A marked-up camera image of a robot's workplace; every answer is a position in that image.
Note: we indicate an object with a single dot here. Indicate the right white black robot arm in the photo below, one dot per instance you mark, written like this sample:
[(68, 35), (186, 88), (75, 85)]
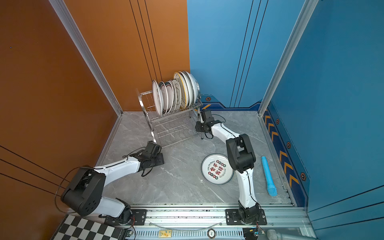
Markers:
[(241, 158)]

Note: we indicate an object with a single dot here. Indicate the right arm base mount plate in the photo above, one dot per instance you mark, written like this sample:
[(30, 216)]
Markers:
[(238, 217)]

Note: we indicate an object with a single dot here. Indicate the black white checkerboard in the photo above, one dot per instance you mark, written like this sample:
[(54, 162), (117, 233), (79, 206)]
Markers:
[(77, 228)]

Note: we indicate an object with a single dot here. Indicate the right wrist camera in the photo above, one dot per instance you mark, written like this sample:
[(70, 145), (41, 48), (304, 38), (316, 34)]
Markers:
[(201, 115)]

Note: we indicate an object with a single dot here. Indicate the light blue toy microphone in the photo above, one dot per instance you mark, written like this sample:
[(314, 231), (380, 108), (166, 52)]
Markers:
[(271, 188)]

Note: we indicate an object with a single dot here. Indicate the chrome wire dish rack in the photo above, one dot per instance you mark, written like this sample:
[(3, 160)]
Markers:
[(170, 128)]

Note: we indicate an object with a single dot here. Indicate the white plate grey pattern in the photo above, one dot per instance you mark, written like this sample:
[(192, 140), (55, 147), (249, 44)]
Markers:
[(178, 95)]

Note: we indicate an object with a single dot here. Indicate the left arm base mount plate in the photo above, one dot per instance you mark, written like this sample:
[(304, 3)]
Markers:
[(135, 216)]

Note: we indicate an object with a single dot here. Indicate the aluminium front rail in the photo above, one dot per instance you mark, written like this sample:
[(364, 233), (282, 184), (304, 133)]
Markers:
[(208, 222)]

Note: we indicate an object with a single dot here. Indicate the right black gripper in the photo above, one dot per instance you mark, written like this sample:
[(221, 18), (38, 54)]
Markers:
[(197, 126)]

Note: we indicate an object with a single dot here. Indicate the large white plate black rim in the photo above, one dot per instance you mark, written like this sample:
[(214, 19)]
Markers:
[(195, 86)]

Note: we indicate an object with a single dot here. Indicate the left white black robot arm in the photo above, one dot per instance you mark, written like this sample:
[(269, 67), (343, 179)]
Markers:
[(84, 193)]

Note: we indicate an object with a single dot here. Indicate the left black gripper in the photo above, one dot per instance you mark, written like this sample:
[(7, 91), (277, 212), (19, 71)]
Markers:
[(161, 157)]

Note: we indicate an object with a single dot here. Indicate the yellow rim dotted plate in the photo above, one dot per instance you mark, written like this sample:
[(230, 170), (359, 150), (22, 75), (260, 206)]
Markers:
[(184, 90)]

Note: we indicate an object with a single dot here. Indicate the white plate dark rim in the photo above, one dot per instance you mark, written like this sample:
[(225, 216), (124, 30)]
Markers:
[(169, 96)]

